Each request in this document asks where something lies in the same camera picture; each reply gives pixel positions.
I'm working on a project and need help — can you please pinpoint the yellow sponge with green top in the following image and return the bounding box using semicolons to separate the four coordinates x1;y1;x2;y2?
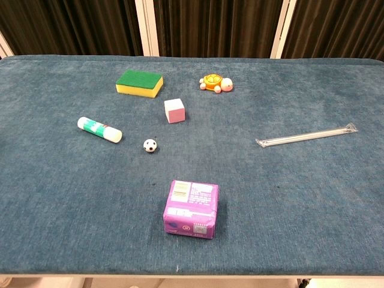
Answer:
115;70;164;99

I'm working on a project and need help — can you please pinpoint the blue velvet table cloth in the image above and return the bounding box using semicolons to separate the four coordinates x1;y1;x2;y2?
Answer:
0;54;384;276

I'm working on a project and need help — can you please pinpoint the small toy soccer ball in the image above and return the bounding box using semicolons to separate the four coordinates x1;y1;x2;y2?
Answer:
143;138;158;154

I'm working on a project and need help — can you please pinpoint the clear straw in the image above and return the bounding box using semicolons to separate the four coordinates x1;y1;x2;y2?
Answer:
255;121;359;149

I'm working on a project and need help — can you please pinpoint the dark pleated curtain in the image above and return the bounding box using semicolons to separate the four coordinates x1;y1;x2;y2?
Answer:
0;0;384;62

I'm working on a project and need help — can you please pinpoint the white green glue stick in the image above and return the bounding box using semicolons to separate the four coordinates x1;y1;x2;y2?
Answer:
77;116;123;144

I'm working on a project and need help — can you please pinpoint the orange toy turtle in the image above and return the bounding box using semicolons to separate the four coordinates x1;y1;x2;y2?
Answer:
199;74;234;94

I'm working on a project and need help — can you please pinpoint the purple plastic wrapped pack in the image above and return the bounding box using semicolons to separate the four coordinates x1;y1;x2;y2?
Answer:
163;179;220;240

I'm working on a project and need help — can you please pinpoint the white vertical frame post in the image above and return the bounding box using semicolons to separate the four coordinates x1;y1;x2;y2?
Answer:
269;0;298;59
0;31;15;60
134;0;160;58

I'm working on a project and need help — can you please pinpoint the pink and white cube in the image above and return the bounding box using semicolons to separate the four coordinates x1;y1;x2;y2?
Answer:
163;98;186;124

